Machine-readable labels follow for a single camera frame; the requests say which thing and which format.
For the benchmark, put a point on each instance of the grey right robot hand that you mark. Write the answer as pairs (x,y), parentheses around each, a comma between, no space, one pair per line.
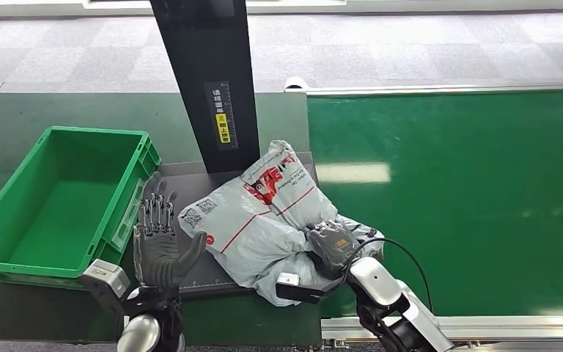
(332,245)

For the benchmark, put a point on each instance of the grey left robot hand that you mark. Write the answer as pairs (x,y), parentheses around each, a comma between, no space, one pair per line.
(157,257)

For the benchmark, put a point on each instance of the grey plastic mailer package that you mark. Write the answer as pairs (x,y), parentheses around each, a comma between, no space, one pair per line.
(252,233)

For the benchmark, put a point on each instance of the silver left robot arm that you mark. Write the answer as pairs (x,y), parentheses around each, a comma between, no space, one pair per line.
(143,333)

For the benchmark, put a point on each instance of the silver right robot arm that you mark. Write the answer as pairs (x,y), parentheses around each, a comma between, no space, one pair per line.
(378,284)

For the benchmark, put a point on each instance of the black scanner machine platform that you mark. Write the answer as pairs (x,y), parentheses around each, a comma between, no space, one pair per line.
(187,187)

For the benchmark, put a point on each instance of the green conveyor belt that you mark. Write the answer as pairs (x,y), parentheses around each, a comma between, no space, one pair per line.
(456,194)

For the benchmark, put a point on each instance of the black scanner machine column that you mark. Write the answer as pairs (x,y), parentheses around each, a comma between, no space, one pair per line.
(204,58)

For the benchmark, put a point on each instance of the green plastic crate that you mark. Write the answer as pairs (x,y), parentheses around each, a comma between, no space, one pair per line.
(63,209)

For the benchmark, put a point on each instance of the black and yellow column label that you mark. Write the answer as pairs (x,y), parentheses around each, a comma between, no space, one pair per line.
(223,128)

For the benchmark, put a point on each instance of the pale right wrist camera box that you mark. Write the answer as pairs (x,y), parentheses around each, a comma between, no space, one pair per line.
(301,289)

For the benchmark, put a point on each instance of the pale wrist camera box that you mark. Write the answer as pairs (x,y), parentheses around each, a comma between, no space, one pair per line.
(301,289)
(104,282)

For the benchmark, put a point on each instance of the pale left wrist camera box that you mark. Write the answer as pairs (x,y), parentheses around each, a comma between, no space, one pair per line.
(104,282)

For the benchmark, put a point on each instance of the silver conveyor side rail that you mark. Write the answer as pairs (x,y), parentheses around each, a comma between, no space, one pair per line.
(432,89)
(514,329)

